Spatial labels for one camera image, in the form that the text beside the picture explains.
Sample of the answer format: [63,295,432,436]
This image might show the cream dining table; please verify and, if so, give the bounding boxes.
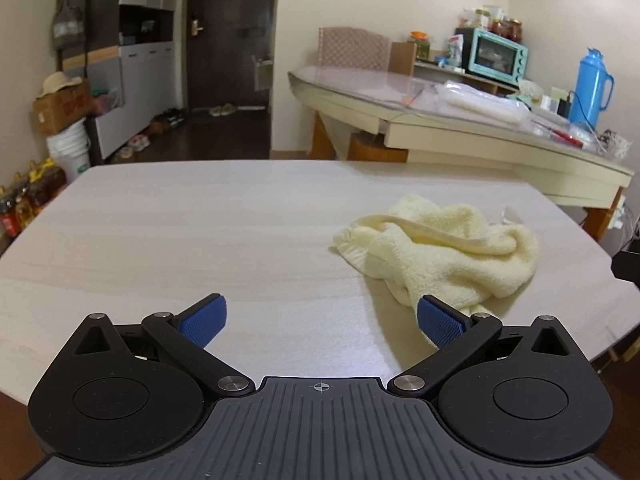
[287,67,636,238]

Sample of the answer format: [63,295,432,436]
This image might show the cardboard box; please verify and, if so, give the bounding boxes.
[32,80,93,136]

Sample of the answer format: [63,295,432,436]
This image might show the white cables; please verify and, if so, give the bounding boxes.
[619,195,640,242]

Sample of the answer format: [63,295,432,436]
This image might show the teal toaster oven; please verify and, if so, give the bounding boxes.
[467,28,529,86]

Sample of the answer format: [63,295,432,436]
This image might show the white power strip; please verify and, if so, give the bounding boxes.
[612,194,629,232]

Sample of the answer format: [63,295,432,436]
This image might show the clear plastic bag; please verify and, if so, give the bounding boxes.
[432,82,533,128]

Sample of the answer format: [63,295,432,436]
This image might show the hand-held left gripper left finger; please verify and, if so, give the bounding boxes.
[69,294,255,398]

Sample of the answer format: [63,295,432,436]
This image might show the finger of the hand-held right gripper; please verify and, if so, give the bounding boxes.
[611,250,640,289]

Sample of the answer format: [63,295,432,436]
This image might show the straw hat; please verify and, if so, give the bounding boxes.
[39,71,83,97]

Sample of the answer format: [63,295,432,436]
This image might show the quilted beige chair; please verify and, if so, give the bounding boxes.
[317,26,392,72]

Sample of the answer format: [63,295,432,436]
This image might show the row of shoes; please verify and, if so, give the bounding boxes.
[112,102,237,161]

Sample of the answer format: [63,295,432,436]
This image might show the wooden side shelf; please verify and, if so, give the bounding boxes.
[414,57,521,96]

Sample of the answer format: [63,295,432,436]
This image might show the white and brown cabinet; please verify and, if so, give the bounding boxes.
[60,0,190,162]

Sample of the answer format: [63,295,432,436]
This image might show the blue thermos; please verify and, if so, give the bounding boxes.
[575,47,615,128]

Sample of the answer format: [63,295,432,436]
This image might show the hanging fabric bag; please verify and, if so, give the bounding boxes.
[51,0,87,51]

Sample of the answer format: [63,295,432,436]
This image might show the white and red package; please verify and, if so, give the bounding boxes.
[447,34,467,67]

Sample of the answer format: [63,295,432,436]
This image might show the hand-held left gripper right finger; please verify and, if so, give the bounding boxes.
[386,296,576,401]

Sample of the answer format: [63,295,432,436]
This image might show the pink plastic bag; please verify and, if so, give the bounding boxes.
[90,87,124,117]

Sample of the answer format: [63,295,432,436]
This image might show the brown wooden board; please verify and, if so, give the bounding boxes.
[390,41,418,74]

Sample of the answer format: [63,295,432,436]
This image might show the pale yellow towel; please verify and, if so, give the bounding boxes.
[330,192,541,350]

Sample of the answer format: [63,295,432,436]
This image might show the white plastic bucket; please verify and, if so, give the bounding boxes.
[46,119,92,183]

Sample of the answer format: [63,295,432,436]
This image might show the orange-lid glass jar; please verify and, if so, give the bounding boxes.
[410,31,432,61]

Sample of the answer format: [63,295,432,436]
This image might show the white cord bundle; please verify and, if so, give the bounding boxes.
[595,129,632,161]

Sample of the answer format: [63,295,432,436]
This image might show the dark brown door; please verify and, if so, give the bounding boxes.
[185,0,279,111]

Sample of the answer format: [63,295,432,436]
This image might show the row of oil bottles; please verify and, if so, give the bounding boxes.
[0,157,68,240]

